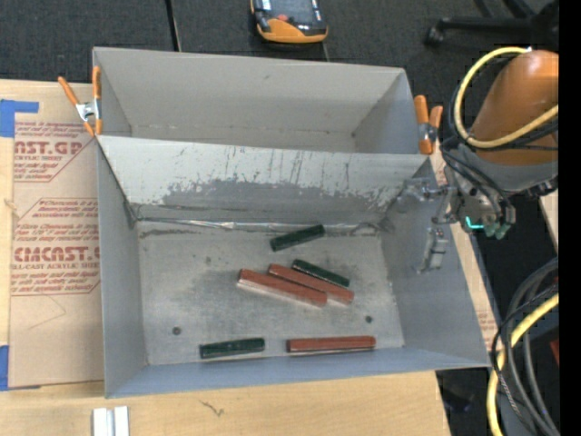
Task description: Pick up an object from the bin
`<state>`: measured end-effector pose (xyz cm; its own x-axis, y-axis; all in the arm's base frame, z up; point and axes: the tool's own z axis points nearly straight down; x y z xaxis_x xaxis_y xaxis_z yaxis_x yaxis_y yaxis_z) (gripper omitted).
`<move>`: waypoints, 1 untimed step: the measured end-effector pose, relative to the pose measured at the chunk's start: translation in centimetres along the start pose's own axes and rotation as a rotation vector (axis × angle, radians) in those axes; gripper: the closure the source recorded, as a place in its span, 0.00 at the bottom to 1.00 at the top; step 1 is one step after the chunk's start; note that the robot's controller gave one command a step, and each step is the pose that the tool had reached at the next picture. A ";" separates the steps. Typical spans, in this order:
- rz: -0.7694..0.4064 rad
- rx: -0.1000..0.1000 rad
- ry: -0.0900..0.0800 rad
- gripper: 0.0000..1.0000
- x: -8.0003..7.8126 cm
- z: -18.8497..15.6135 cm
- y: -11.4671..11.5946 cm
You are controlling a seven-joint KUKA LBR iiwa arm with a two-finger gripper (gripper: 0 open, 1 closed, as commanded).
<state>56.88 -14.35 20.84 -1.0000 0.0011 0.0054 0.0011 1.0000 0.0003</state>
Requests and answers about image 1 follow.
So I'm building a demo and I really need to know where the grey metal bin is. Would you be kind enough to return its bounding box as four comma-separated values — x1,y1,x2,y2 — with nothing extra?
92,46,494,400

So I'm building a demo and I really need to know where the red-brown flat block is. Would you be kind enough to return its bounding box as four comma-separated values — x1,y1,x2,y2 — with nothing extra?
266,263,356,306
235,268,329,309
285,335,378,354

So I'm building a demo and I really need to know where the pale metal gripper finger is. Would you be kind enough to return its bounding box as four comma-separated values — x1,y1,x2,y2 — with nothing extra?
417,218,451,275
396,177,450,213

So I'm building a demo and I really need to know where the brown cardboard board, red print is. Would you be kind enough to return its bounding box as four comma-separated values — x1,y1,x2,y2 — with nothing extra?
0,78,503,392

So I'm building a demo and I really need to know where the dark green flat block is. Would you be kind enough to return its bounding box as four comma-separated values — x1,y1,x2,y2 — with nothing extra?
198,337,267,360
290,259,351,289
269,223,327,253

